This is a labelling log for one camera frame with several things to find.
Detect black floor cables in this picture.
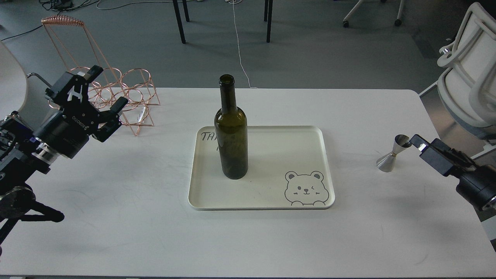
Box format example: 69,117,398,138
0,0,175,41

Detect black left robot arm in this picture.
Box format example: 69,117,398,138
0,65,129,241

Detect black table legs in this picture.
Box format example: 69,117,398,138
172,0,274,44

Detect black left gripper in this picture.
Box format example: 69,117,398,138
34,65,129,159

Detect white office chair base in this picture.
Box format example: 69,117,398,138
341,0,407,28

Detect white floor cable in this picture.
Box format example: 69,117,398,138
227,0,258,89

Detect dark green wine bottle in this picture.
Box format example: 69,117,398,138
214,74,248,179

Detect copper wire bottle rack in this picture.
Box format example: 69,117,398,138
41,15,161,136

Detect white chair at left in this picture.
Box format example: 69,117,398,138
0,39,53,121

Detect cream bear print tray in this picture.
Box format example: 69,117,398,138
188,126,336,210

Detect silver metal jigger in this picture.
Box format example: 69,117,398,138
376,134,411,172

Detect white mesh office chair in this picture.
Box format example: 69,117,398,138
434,2,496,159

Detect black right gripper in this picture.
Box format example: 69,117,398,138
409,134,496,211

